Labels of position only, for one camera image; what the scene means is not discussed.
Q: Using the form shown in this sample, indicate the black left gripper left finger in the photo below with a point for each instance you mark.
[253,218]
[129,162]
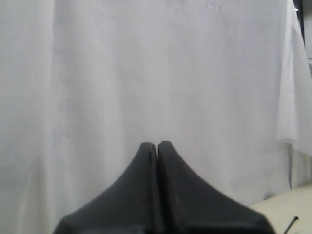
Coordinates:
[131,205]

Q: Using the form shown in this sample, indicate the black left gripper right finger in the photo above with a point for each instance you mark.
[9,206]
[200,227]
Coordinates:
[192,206]

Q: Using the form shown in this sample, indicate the white backdrop curtain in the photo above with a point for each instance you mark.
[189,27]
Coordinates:
[84,82]

